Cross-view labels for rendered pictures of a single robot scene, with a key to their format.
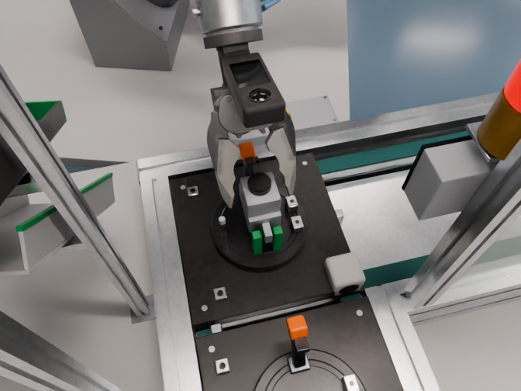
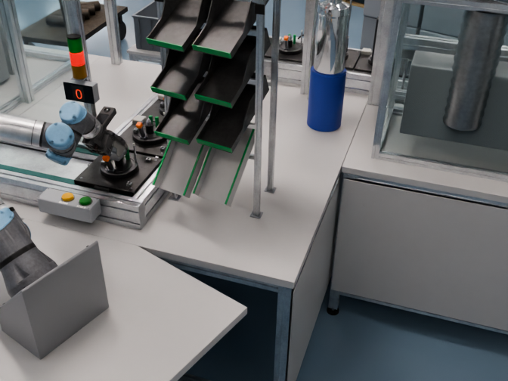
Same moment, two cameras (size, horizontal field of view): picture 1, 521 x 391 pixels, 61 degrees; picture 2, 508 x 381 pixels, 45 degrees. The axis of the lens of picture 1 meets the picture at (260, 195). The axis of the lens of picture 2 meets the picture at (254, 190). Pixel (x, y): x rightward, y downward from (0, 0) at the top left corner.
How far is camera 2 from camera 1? 231 cm
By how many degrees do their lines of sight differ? 84
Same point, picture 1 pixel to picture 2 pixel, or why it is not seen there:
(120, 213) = (159, 227)
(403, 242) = (75, 163)
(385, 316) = not seen: hidden behind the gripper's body
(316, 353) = (137, 137)
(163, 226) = (148, 186)
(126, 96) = (109, 279)
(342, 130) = (51, 184)
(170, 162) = (126, 200)
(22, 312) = (217, 213)
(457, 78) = not seen: outside the picture
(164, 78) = not seen: hidden behind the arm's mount
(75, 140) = (154, 267)
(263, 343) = (147, 149)
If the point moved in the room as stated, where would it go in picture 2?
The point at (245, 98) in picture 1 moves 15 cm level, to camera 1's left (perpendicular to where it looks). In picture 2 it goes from (111, 110) to (144, 122)
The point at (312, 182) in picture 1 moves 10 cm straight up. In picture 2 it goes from (87, 172) to (82, 149)
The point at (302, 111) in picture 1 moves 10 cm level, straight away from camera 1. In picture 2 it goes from (55, 196) to (30, 209)
